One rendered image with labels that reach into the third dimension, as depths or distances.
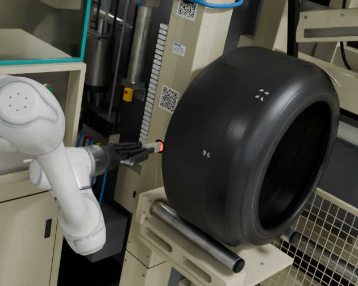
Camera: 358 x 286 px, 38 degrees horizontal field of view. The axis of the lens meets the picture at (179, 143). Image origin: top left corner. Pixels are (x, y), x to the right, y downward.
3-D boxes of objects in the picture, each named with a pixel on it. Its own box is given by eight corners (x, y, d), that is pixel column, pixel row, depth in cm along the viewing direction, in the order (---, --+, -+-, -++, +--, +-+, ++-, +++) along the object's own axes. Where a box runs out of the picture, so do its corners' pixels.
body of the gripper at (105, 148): (109, 154, 144) (134, 148, 151) (92, 141, 149) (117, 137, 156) (105, 177, 147) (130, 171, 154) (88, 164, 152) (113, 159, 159)
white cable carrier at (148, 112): (134, 161, 176) (159, 22, 158) (145, 159, 180) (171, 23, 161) (143, 167, 174) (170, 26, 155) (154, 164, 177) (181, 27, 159)
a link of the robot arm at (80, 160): (67, 151, 149) (81, 194, 147) (17, 161, 138) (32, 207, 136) (86, 138, 141) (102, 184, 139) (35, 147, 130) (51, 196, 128)
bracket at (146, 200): (133, 219, 162) (138, 193, 158) (216, 192, 189) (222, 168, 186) (140, 225, 160) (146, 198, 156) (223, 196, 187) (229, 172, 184)
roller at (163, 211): (159, 197, 162) (162, 205, 165) (149, 206, 160) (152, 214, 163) (245, 256, 141) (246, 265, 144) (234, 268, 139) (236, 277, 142)
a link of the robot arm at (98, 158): (75, 141, 145) (92, 138, 149) (71, 169, 149) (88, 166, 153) (94, 155, 140) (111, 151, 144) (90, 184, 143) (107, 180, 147)
